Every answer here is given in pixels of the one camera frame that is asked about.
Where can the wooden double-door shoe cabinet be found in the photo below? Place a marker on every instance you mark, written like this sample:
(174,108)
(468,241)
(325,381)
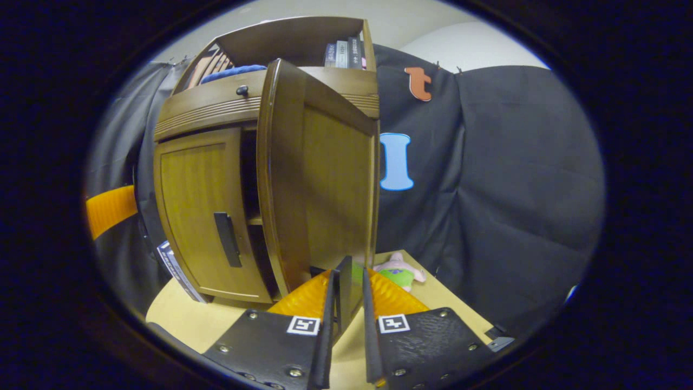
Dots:
(292,40)

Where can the black drawer knob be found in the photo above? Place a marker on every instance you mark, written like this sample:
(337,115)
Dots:
(242,90)

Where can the wooden inner shelf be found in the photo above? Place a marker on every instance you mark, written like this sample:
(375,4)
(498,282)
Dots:
(255,220)

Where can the printed leaning board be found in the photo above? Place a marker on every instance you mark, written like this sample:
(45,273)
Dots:
(181,273)

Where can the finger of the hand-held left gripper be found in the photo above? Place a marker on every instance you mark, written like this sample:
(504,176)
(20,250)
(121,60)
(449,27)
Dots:
(111,211)

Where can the grey spine book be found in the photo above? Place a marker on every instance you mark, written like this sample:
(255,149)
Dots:
(342,54)

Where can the dark blue cover book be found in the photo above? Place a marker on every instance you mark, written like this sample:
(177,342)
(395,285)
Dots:
(329,55)

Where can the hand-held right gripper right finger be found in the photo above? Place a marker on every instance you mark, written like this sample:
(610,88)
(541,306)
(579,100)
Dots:
(370,346)

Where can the pink green plush toy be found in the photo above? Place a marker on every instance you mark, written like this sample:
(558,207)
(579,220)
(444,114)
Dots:
(400,273)

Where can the blue towel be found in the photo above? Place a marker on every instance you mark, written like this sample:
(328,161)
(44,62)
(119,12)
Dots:
(233,73)

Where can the wooden drawer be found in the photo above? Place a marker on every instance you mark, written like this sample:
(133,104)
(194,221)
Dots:
(216,103)

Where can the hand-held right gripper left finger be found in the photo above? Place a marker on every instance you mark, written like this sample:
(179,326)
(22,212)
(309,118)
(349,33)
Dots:
(330,336)

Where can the wooden cabinet door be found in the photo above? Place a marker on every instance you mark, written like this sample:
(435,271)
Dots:
(330,179)
(195,206)

